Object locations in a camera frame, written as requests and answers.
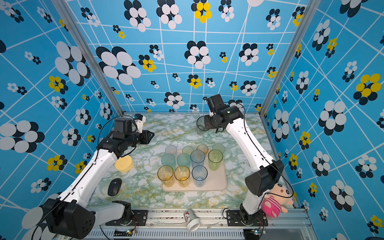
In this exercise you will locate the green circuit board left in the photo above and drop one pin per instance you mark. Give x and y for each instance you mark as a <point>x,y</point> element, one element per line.
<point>123,233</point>

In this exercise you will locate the tall grey glass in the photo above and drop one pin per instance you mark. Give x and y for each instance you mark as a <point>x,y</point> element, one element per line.
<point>201,128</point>

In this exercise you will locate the tall olive yellow glass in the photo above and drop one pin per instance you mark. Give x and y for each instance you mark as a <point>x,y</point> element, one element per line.
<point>182,175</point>

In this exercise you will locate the clear textured glass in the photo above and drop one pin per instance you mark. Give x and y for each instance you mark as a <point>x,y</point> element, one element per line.
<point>171,149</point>

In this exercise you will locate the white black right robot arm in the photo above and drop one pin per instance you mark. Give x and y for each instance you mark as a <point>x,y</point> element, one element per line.
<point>266,170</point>

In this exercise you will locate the pale green textured glass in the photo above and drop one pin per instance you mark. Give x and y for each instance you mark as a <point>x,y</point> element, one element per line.
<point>219,147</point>

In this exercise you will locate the yellow round sponge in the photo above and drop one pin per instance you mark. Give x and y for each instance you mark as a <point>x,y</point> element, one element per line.
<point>124,164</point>

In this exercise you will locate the short amber glass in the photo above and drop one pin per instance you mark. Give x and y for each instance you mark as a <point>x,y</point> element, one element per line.
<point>204,148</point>

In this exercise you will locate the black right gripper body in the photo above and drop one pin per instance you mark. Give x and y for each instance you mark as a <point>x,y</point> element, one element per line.
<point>210,122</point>

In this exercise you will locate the light green textured glass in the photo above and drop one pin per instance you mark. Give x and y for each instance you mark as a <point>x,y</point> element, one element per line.
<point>187,150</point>

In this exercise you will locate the green circuit board right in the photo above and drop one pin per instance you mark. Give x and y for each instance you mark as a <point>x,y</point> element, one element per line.
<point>252,234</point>

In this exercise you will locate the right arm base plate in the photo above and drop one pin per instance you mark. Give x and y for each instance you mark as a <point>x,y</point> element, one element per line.
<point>240,218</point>

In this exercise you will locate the black computer mouse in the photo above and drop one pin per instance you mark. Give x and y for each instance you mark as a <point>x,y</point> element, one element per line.
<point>114,187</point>

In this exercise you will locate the tall blue glass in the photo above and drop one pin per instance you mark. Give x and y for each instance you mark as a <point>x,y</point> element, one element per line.
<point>199,174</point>

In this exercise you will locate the teal textured glass front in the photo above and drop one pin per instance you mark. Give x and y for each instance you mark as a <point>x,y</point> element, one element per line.
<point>169,160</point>

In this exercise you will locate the green clear glass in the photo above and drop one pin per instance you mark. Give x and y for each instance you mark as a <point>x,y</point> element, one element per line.
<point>215,159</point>

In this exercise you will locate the pink plush doll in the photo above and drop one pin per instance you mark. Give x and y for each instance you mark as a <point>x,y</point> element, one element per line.
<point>276,199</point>

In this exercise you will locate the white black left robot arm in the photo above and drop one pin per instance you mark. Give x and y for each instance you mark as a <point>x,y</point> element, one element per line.
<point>67,216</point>

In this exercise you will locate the green circuit board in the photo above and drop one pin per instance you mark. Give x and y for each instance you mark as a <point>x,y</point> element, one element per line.
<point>123,233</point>
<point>252,234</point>

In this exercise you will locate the light blue short glass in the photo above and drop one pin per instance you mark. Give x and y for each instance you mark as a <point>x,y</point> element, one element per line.
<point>197,158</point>

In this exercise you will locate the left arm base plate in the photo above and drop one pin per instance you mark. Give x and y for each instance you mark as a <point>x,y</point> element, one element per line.
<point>135,218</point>

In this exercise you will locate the pink rectangular tray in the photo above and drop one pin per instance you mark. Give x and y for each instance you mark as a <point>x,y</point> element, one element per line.
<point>216,180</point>

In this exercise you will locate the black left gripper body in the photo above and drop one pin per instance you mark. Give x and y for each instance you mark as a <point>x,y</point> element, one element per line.
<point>136,138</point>

